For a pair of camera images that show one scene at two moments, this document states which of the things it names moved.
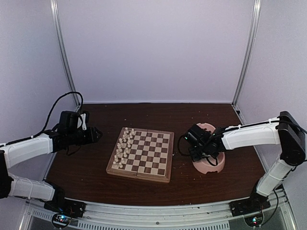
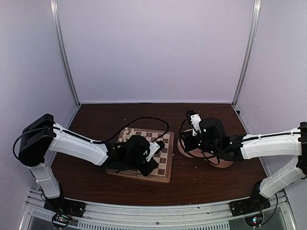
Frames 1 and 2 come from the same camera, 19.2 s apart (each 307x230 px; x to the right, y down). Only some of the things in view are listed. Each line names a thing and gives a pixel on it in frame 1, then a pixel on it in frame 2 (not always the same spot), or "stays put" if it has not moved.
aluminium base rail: x=214 y=216 stays put
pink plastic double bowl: x=203 y=165 → x=198 y=154
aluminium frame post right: x=242 y=78 stays put
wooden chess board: x=144 y=153 stays put
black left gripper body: x=75 y=139 → x=133 y=163
